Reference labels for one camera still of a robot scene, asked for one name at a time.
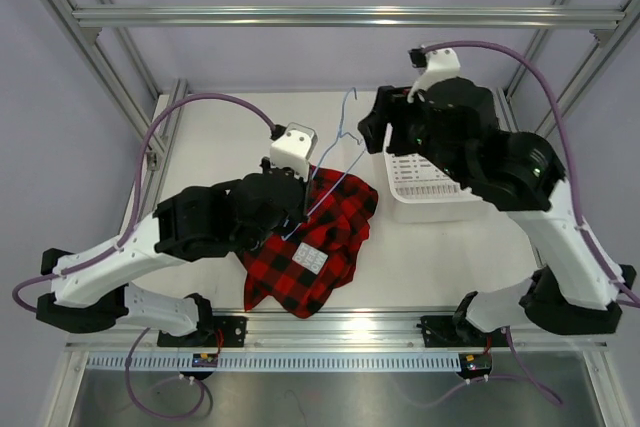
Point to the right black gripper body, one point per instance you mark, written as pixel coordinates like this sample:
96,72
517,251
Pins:
410,134

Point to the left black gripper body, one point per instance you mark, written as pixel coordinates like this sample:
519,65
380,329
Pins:
300,211

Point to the red black plaid shirt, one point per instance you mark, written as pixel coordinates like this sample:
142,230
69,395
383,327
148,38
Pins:
300,272

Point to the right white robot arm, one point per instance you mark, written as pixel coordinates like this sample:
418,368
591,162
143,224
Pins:
520,174

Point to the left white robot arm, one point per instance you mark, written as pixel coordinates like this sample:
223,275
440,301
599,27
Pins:
95,290

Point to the white plastic basket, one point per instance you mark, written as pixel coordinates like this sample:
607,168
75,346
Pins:
421,192

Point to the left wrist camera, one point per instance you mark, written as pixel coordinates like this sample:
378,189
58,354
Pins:
293,149

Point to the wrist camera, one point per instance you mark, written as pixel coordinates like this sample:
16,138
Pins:
293,149
441,64

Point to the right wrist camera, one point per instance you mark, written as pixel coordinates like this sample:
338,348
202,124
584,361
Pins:
441,64

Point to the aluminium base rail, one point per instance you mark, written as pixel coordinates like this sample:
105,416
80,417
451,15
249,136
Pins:
360,330

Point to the aluminium frame crossbar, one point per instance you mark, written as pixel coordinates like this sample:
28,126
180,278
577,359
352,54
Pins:
547,17

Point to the white slotted cable duct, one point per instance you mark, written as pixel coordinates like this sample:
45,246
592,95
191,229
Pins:
277,362

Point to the left aluminium frame post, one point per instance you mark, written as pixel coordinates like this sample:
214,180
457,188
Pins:
85,41

